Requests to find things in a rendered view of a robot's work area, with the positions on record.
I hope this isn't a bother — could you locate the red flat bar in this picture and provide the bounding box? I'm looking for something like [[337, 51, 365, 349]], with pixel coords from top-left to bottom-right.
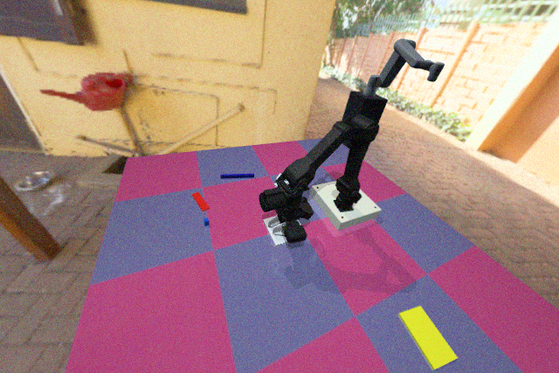
[[191, 192, 209, 211]]

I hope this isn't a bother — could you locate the yellow flat rectangular plate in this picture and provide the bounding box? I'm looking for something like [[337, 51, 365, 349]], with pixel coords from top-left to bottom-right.
[[398, 306, 457, 370]]

